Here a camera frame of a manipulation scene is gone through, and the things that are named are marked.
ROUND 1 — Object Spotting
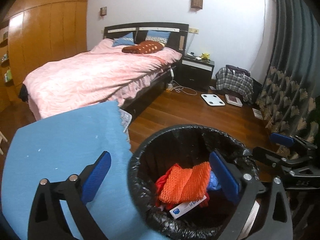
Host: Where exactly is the red cloth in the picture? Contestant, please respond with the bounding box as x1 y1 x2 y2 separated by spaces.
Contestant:
154 164 209 209

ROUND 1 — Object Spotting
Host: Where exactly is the left wall lamp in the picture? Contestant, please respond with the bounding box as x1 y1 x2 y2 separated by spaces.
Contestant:
100 7 107 17

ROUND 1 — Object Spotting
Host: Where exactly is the wooden wardrobe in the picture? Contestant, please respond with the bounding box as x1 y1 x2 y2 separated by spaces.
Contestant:
1 0 88 109

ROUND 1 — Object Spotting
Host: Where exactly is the orange mesh net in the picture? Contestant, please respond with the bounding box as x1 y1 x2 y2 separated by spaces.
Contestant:
158 161 212 205

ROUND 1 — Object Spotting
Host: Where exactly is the right wall lamp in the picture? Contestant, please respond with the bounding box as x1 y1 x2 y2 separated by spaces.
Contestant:
190 0 203 9

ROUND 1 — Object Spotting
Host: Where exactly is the wall lamp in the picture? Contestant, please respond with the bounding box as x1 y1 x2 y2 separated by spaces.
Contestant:
100 7 107 17
190 0 203 9

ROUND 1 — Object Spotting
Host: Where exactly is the pink quilt bed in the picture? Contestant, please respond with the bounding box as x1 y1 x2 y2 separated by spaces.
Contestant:
23 38 182 120

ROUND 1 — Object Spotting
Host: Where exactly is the left blue pillow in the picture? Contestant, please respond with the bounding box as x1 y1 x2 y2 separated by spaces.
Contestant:
112 32 135 47

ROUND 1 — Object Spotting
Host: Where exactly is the grey green patterned curtain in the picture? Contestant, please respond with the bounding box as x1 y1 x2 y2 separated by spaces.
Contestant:
257 0 319 146

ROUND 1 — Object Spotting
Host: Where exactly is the yellow plush toy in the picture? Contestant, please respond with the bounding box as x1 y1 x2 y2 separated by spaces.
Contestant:
200 53 210 61

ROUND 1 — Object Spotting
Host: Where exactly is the blue plastic bag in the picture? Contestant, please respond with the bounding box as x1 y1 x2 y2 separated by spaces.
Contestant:
207 171 221 191

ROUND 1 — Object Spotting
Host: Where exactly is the white power cable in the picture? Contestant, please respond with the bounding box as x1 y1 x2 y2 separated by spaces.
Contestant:
166 67 198 97

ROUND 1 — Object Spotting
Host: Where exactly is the brown dotted pillow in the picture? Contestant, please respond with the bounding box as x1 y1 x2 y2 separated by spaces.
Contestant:
121 40 165 54

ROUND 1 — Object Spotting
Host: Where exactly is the white bathroom scale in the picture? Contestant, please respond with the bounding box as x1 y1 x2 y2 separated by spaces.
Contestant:
201 94 225 106

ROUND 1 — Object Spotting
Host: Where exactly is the plaid shirt on chair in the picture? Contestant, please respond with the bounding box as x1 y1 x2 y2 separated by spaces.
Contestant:
215 64 254 102

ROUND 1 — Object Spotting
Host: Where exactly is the black trash bin with liner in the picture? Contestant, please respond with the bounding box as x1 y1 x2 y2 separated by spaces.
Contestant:
127 124 261 240

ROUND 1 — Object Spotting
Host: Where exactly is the white framed scale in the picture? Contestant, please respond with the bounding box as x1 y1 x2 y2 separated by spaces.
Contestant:
225 94 243 107

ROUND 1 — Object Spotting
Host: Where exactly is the right blue pillow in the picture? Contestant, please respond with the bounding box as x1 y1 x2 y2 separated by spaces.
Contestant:
145 30 171 44

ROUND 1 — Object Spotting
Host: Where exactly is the black bedside table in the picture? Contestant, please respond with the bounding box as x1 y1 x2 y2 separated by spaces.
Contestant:
175 56 215 93

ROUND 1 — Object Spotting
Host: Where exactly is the dark wooden headboard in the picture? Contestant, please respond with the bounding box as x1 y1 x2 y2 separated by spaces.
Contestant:
103 22 189 55

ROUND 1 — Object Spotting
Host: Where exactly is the blue pillow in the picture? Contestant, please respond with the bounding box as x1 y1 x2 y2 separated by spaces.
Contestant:
145 30 171 44
112 32 135 47

